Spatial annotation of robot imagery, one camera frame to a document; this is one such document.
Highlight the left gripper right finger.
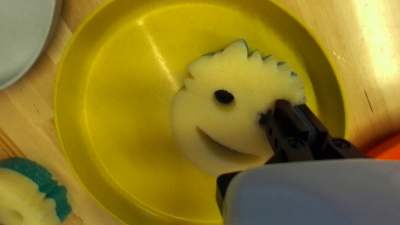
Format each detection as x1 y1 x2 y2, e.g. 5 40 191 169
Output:
294 104 368 160

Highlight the orange plate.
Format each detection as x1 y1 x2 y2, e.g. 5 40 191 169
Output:
364 133 400 160

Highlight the grey plate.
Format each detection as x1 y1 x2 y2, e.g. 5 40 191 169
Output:
0 0 63 91

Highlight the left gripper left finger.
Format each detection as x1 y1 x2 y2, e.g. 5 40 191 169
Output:
216 99 314 216

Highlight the yellow smiling face sponge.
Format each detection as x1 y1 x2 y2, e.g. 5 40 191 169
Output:
0 157 72 225
171 39 306 177

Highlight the yellow plate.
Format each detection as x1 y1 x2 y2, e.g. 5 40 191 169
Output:
54 0 348 225

